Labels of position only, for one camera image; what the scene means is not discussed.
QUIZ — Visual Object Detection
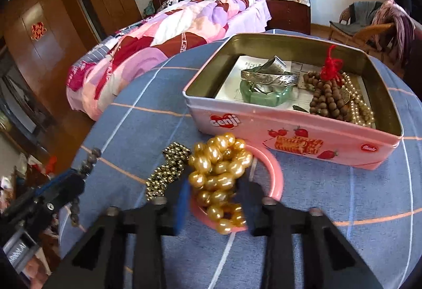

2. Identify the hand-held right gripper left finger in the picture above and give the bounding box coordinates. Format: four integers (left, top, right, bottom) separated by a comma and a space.
43, 174, 192, 289

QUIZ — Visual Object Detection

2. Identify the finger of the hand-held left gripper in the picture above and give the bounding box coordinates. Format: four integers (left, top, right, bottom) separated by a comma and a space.
33, 168, 85, 210

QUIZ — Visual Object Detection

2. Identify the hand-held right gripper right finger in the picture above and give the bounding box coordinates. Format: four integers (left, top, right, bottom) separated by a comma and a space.
235, 177, 383, 289

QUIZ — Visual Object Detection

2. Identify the small gold bead bracelet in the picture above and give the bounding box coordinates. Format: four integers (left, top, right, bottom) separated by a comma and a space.
145, 141, 192, 201

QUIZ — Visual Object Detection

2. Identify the pink plastic bangle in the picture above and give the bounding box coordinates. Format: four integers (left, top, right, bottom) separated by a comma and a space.
189, 144, 284, 232

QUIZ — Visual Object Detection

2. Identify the dark grey bead bracelet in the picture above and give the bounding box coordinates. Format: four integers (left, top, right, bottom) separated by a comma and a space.
69, 148, 102, 228

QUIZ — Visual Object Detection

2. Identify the large gold pearl bracelet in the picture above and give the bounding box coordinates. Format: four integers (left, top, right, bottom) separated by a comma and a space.
188, 132, 254, 235

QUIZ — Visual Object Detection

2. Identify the pink metal tin box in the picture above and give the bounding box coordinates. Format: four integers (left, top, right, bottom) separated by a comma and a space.
182, 33, 403, 171

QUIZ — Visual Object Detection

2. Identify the green jade bangle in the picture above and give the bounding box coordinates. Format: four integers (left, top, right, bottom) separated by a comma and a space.
239, 80, 294, 108

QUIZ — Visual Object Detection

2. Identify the brown wooden bead necklace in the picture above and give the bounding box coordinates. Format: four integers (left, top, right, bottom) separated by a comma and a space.
303, 71, 355, 120

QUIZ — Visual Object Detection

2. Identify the engraved silver bangle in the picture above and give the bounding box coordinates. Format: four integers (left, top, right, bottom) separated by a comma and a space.
240, 68, 300, 86

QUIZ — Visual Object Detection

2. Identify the ribbed silver cuff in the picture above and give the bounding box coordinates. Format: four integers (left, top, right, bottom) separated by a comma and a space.
254, 56, 290, 74

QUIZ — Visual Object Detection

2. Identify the white pearl necklace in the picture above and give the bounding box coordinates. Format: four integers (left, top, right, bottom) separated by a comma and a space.
339, 71, 376, 126

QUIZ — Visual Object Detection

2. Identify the red knot medal pendant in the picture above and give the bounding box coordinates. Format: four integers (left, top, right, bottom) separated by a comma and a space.
320, 44, 358, 102

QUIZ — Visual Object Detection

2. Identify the person's left hand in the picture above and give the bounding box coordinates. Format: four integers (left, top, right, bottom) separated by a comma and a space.
26, 256, 51, 289

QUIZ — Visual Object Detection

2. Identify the blue checked tablecloth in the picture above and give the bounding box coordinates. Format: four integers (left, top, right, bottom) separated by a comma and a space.
59, 28, 422, 289

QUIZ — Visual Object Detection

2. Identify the white printed paper sheet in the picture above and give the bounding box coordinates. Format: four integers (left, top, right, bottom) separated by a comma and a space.
214, 56, 376, 129

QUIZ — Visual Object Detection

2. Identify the brown wooden wardrobe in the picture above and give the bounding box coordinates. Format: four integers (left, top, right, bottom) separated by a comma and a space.
0, 0, 142, 131

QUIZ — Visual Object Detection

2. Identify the red paper wardrobe decoration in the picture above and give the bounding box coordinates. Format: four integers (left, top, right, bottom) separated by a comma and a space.
31, 22, 47, 41

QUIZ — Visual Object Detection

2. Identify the pink patchwork quilt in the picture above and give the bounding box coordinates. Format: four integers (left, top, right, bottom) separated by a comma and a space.
66, 0, 261, 120

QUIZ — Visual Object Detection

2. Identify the purple bed sheet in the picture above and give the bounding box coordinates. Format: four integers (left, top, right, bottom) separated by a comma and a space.
227, 0, 272, 42

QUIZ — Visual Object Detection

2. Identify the dark wooden nightstand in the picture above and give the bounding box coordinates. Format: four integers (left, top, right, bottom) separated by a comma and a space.
266, 0, 311, 36

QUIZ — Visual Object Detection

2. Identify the dark folded seat garment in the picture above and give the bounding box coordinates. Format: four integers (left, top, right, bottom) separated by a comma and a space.
330, 20, 360, 34

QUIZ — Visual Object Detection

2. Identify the black white print pillow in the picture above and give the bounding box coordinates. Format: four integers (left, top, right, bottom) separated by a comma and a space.
161, 0, 195, 9

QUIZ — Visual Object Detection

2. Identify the wicker chair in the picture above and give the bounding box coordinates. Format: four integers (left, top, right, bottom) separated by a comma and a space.
328, 2, 399, 60

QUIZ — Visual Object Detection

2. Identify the grey garment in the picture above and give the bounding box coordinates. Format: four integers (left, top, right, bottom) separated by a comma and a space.
349, 1, 383, 24

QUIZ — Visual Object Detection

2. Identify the pink striped garment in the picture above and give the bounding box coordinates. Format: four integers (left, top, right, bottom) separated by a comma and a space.
372, 0, 416, 52

